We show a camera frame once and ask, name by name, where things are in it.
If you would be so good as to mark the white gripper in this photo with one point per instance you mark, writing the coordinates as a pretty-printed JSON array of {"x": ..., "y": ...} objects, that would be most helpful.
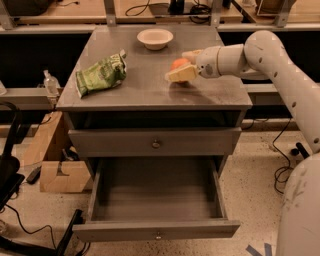
[{"x": 206, "y": 62}]

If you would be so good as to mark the orange fruit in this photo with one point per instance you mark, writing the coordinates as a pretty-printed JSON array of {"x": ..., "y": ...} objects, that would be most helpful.
[{"x": 178, "y": 63}]

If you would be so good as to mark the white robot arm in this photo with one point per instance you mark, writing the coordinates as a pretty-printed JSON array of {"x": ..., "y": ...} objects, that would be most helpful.
[{"x": 263, "y": 56}]

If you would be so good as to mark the grey top drawer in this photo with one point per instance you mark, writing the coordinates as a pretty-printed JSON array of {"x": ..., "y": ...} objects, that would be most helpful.
[{"x": 132, "y": 142}]

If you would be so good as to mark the grey drawer cabinet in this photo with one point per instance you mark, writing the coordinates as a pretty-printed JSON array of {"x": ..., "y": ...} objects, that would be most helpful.
[{"x": 145, "y": 99}]

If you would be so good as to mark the open grey middle drawer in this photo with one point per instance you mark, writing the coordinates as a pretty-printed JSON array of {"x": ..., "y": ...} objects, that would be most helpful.
[{"x": 156, "y": 198}]

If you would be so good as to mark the white paper bowl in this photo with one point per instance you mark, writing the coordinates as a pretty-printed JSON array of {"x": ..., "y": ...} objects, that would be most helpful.
[{"x": 155, "y": 39}]

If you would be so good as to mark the green chip bag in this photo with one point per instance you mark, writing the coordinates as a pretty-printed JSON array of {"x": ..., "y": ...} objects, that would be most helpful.
[{"x": 105, "y": 74}]

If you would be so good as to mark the clear sanitizer bottle left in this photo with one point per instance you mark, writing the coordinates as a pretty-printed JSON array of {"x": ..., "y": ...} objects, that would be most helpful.
[{"x": 51, "y": 83}]

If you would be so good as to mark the cardboard box on floor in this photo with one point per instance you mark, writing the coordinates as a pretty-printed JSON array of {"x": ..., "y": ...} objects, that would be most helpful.
[{"x": 47, "y": 147}]

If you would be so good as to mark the black power adapter left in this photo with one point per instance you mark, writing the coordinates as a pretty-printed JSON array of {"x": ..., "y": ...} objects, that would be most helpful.
[{"x": 34, "y": 176}]

